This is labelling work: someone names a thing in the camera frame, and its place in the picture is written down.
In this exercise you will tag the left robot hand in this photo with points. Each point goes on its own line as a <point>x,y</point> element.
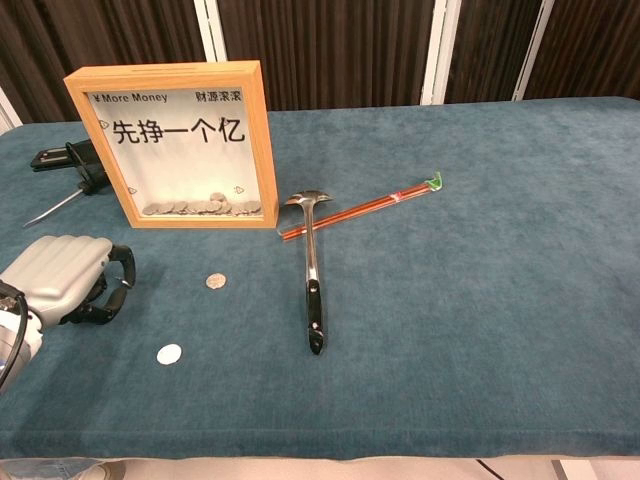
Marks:
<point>55,270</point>

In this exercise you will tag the silver coin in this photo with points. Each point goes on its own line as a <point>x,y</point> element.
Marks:
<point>169,354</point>
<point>216,280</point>

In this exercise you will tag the black folding stand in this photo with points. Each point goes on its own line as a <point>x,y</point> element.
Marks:
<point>47,159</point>

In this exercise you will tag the red chopsticks in clear sleeve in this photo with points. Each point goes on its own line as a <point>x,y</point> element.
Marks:
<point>360,206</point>

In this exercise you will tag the blue felt table cloth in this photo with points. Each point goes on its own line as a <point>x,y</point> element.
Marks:
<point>450,300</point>

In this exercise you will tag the wooden framed coin box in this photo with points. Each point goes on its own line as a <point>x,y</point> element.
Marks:
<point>175,165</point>

